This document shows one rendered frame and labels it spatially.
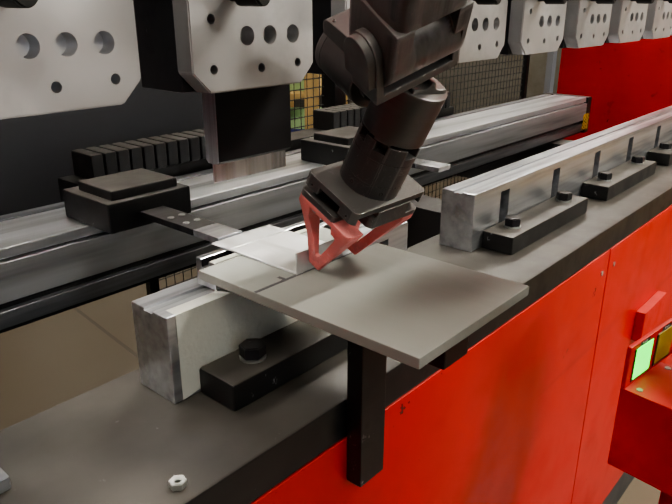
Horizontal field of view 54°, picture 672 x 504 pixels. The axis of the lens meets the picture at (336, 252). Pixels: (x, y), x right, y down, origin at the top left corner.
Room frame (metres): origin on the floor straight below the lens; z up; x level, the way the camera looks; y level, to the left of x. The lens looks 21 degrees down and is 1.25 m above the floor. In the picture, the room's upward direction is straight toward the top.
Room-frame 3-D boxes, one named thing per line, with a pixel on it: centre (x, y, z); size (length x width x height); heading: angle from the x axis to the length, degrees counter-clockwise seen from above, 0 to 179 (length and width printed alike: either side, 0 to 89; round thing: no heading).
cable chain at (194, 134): (1.10, 0.25, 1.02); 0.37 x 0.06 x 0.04; 139
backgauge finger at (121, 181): (0.79, 0.22, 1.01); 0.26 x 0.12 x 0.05; 49
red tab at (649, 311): (1.35, -0.71, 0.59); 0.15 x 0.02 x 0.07; 139
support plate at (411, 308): (0.59, -0.02, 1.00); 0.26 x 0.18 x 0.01; 49
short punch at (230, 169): (0.68, 0.09, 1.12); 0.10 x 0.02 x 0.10; 139
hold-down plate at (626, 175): (1.40, -0.62, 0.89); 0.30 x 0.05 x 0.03; 139
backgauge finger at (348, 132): (1.12, -0.07, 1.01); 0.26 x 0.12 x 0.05; 49
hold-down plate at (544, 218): (1.10, -0.35, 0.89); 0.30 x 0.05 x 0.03; 139
